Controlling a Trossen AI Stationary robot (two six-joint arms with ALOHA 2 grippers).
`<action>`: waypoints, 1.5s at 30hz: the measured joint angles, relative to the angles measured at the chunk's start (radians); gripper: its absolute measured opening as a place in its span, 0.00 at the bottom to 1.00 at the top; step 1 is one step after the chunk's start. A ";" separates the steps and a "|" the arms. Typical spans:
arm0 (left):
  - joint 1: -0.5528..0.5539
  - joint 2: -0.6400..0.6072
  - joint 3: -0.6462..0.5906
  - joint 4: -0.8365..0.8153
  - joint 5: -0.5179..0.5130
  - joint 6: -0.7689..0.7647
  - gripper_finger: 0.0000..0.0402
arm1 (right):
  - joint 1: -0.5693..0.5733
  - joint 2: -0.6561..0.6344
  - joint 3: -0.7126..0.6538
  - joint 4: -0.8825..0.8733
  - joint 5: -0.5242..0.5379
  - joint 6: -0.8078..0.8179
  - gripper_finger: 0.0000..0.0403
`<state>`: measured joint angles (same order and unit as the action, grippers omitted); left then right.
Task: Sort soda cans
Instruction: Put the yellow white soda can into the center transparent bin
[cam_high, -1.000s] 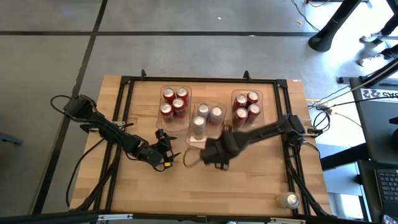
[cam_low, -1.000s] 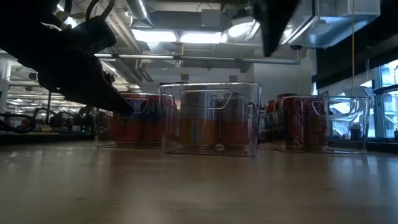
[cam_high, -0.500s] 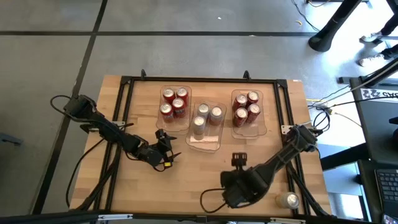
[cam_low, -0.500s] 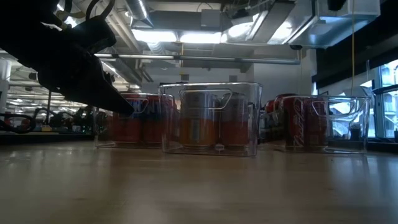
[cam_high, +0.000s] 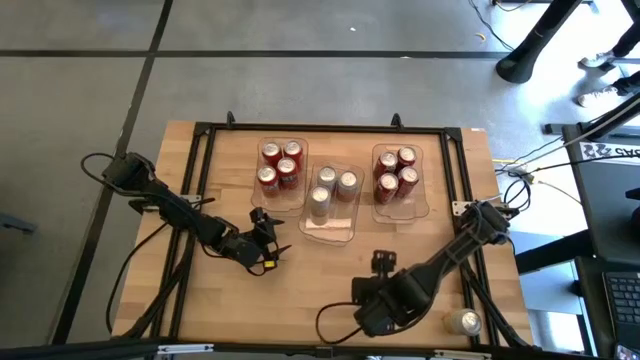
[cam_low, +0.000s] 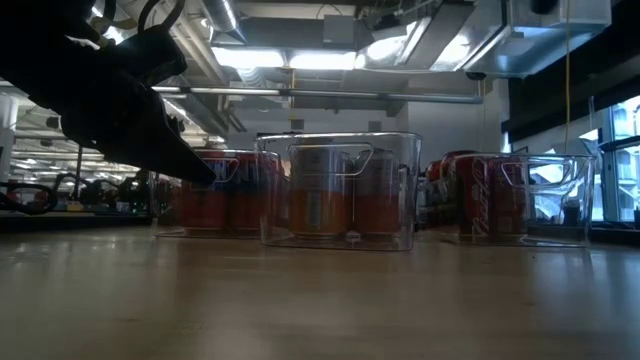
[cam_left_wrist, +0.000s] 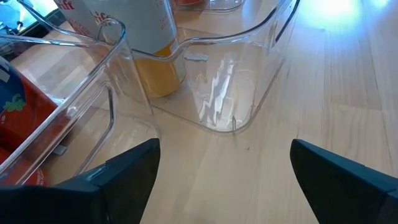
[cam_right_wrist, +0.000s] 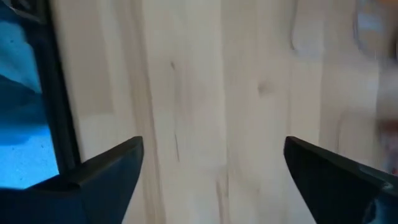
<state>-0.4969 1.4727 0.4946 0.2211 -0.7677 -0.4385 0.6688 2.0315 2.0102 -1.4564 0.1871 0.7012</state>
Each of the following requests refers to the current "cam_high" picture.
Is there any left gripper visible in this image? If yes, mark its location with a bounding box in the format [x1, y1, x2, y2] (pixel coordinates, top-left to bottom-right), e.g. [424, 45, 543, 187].
[217, 207, 293, 274]

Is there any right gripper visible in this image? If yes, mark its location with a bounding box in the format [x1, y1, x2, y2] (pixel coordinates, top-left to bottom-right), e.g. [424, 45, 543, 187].
[352, 250, 432, 338]

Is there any clear plastic bin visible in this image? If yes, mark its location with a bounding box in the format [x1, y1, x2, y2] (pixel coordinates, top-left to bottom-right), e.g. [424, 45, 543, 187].
[250, 136, 310, 217]
[297, 160, 367, 247]
[370, 143, 431, 225]

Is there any white orange Spindrift can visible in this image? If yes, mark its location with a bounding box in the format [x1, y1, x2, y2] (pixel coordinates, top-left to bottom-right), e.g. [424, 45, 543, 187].
[307, 185, 333, 227]
[443, 307, 484, 337]
[315, 165, 339, 194]
[335, 170, 360, 203]

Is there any black horizontal rig bar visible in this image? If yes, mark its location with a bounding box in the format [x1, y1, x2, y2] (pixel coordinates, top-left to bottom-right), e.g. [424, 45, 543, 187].
[0, 337, 601, 360]

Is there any black desk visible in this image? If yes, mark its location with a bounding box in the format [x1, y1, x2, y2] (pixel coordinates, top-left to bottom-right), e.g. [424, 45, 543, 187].
[514, 122, 640, 360]

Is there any black keyboard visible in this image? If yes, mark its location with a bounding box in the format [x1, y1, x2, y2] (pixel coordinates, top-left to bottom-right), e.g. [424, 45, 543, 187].
[602, 269, 640, 342]

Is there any white printed label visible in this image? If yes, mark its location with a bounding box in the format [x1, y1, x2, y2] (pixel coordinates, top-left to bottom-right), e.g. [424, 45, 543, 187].
[579, 141, 640, 162]

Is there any grey chair base leg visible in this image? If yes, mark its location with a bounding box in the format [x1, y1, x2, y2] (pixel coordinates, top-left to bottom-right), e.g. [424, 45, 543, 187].
[0, 212, 39, 236]

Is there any black rounded object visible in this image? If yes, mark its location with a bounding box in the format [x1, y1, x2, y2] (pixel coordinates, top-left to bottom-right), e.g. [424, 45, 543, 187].
[624, 187, 640, 232]

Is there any person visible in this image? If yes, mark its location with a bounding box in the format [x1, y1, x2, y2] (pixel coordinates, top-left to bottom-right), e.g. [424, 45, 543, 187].
[576, 19, 640, 109]

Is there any black diagonal rod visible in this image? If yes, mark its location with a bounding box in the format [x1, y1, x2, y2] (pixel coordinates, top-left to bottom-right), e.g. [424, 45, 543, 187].
[544, 92, 640, 144]

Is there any left gripper cable loop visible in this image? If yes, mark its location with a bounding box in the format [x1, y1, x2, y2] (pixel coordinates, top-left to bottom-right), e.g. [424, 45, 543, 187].
[244, 239, 282, 278]

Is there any gripper cable loop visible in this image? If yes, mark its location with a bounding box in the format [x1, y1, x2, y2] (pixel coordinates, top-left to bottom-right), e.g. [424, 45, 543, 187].
[314, 299, 369, 347]
[244, 239, 282, 278]

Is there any right gripper cable loop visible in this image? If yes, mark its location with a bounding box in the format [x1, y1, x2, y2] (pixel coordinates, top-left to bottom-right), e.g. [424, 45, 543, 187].
[314, 299, 369, 347]

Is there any black metal table frame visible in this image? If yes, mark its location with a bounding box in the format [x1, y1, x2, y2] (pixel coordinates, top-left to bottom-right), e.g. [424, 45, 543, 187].
[148, 110, 539, 351]

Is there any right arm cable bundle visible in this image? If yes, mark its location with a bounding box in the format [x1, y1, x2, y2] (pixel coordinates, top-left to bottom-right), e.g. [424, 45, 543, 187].
[458, 259, 539, 350]

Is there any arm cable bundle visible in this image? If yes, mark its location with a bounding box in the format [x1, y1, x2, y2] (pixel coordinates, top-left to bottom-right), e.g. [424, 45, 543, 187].
[458, 259, 539, 350]
[104, 224, 194, 342]

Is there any silver metal bracket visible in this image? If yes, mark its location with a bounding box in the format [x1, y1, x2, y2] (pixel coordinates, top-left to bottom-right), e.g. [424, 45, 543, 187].
[156, 343, 216, 357]
[433, 349, 494, 360]

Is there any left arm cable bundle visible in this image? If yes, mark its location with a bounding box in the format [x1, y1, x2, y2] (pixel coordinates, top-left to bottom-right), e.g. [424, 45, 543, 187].
[104, 224, 194, 342]

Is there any right arm elbow cable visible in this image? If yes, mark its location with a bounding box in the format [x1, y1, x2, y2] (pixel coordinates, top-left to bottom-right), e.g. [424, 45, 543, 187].
[502, 176, 533, 213]

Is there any arm elbow cable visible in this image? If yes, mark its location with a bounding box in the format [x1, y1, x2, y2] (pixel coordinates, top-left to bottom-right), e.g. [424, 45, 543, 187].
[80, 152, 124, 194]
[502, 176, 533, 213]

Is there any left arm elbow cable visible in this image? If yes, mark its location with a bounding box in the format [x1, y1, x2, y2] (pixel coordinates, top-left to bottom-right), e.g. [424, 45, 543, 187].
[80, 152, 124, 194]

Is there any black cylindrical post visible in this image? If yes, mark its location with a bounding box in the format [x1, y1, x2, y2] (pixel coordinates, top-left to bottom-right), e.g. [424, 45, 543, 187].
[495, 0, 584, 85]

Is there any black floor cable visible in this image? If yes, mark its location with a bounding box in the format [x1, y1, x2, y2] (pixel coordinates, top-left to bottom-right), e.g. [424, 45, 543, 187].
[467, 0, 517, 52]

